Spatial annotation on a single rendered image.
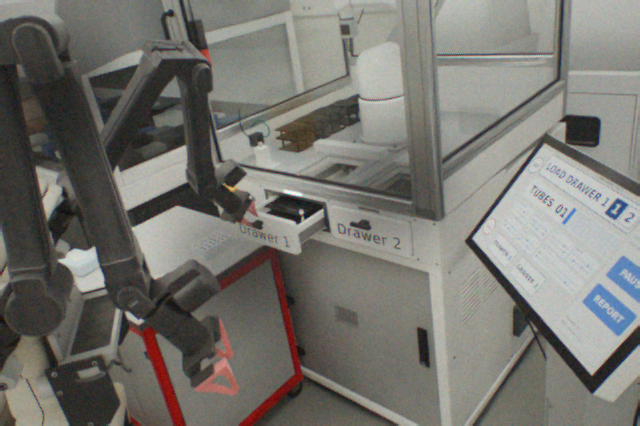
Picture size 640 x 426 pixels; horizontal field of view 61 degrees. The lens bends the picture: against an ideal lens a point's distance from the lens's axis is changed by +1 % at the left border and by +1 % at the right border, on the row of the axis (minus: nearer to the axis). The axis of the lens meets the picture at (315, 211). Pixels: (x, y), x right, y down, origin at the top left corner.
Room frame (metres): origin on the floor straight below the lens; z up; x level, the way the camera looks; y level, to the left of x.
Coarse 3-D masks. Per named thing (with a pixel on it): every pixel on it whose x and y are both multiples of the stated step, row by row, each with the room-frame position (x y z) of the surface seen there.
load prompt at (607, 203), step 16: (560, 160) 1.04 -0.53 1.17; (544, 176) 1.05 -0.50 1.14; (560, 176) 1.01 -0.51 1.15; (576, 176) 0.97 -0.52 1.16; (576, 192) 0.94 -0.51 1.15; (592, 192) 0.91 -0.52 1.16; (608, 192) 0.88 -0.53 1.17; (592, 208) 0.88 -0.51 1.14; (608, 208) 0.85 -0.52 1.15; (624, 208) 0.82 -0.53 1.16; (624, 224) 0.80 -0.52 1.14
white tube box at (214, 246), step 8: (216, 232) 1.76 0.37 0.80; (200, 240) 1.72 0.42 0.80; (208, 240) 1.71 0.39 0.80; (216, 240) 1.70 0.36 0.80; (224, 240) 1.69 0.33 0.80; (232, 240) 1.71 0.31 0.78; (192, 248) 1.68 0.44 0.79; (200, 248) 1.66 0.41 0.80; (208, 248) 1.65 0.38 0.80; (216, 248) 1.66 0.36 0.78; (224, 248) 1.68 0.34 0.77; (200, 256) 1.65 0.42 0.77; (208, 256) 1.64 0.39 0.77
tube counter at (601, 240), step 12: (564, 204) 0.95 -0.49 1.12; (552, 216) 0.95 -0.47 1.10; (564, 216) 0.92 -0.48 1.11; (576, 216) 0.90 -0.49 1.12; (588, 216) 0.87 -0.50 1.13; (576, 228) 0.88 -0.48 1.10; (588, 228) 0.85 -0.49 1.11; (600, 228) 0.83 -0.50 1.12; (588, 240) 0.83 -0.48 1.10; (600, 240) 0.81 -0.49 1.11; (612, 240) 0.79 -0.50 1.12; (600, 252) 0.79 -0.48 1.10; (612, 252) 0.78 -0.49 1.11
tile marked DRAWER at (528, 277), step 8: (520, 264) 0.93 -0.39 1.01; (528, 264) 0.91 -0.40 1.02; (512, 272) 0.93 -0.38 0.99; (520, 272) 0.91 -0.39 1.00; (528, 272) 0.90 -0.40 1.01; (536, 272) 0.88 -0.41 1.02; (520, 280) 0.90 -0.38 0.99; (528, 280) 0.88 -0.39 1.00; (536, 280) 0.87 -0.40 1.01; (544, 280) 0.85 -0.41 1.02; (528, 288) 0.87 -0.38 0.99; (536, 288) 0.85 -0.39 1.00
